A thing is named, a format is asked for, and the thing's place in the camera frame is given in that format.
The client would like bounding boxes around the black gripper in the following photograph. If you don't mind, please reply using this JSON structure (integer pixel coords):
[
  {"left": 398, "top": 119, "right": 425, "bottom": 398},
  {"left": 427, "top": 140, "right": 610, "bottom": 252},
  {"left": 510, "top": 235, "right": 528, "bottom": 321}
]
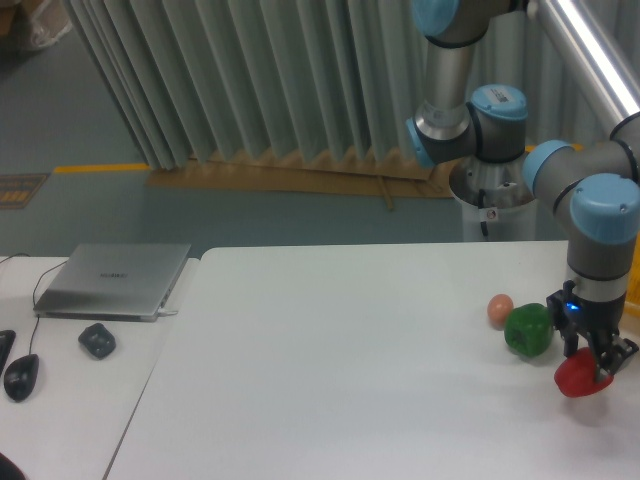
[{"left": 546, "top": 280, "right": 639, "bottom": 383}]

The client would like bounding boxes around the red bell pepper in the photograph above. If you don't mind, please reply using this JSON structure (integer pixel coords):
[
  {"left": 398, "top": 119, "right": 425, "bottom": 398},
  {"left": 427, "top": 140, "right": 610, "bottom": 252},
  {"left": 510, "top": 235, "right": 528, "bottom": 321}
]
[{"left": 554, "top": 347, "right": 614, "bottom": 398}]

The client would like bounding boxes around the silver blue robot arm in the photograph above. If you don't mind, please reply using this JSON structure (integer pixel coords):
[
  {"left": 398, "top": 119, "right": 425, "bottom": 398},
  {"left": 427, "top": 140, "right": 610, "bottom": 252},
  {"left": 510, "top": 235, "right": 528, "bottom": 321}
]
[{"left": 406, "top": 1, "right": 639, "bottom": 385}]

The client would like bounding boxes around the dark sleeved forearm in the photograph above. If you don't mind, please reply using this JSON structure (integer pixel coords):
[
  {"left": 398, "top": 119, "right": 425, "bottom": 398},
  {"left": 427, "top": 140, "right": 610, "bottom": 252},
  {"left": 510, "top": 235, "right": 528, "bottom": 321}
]
[{"left": 0, "top": 454, "right": 26, "bottom": 480}]

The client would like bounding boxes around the green bell pepper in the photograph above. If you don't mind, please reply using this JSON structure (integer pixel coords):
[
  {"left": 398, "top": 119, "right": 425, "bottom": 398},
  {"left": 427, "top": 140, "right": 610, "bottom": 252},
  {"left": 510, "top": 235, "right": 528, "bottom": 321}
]
[{"left": 504, "top": 303, "right": 554, "bottom": 358}]

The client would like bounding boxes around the brown egg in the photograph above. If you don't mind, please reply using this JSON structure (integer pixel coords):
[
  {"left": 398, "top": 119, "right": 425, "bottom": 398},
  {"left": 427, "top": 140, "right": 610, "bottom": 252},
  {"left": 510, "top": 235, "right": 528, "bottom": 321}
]
[{"left": 486, "top": 293, "right": 514, "bottom": 329}]

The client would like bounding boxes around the brown cardboard sheet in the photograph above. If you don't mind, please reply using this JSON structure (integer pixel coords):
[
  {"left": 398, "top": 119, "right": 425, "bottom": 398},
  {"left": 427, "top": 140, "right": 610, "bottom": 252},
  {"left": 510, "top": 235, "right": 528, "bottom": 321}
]
[{"left": 146, "top": 147, "right": 457, "bottom": 210}]

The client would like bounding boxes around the pale green curtain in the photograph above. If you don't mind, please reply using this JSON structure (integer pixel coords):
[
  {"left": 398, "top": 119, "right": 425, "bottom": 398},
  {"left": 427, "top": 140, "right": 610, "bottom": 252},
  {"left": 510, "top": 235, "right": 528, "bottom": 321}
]
[{"left": 65, "top": 1, "right": 639, "bottom": 175}]

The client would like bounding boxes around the black small controller device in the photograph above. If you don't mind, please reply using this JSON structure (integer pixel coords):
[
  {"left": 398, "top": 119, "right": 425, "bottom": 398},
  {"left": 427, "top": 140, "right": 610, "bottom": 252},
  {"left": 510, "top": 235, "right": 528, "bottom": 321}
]
[{"left": 78, "top": 323, "right": 117, "bottom": 360}]

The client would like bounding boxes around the silver closed laptop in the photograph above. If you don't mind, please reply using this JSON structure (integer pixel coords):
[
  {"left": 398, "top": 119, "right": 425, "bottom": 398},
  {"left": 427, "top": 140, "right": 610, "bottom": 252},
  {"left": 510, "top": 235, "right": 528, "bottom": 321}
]
[{"left": 34, "top": 243, "right": 191, "bottom": 322}]

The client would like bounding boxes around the white side table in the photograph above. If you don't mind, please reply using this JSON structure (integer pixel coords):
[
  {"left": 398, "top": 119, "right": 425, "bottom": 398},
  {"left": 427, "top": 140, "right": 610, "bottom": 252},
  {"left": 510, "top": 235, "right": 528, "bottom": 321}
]
[{"left": 1, "top": 257, "right": 199, "bottom": 479}]

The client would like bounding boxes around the black computer mouse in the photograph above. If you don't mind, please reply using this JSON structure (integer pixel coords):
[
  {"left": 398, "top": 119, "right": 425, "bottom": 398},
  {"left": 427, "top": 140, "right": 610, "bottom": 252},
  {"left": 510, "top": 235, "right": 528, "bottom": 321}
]
[{"left": 3, "top": 354, "right": 40, "bottom": 402}]

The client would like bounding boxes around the black keyboard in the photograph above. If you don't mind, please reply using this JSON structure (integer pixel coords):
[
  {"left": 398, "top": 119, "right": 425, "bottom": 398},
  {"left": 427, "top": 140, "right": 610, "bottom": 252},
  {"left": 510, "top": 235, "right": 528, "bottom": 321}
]
[{"left": 0, "top": 330, "right": 16, "bottom": 374}]

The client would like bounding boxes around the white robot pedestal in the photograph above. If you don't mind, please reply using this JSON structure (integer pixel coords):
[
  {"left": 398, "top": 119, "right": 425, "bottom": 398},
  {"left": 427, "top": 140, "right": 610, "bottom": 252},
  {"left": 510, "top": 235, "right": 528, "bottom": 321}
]
[{"left": 449, "top": 153, "right": 537, "bottom": 242}]

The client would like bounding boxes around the black mouse cable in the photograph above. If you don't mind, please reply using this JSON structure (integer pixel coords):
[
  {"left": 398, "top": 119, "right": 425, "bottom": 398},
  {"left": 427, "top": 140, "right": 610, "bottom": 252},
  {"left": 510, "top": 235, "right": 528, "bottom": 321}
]
[{"left": 0, "top": 253, "right": 76, "bottom": 357}]

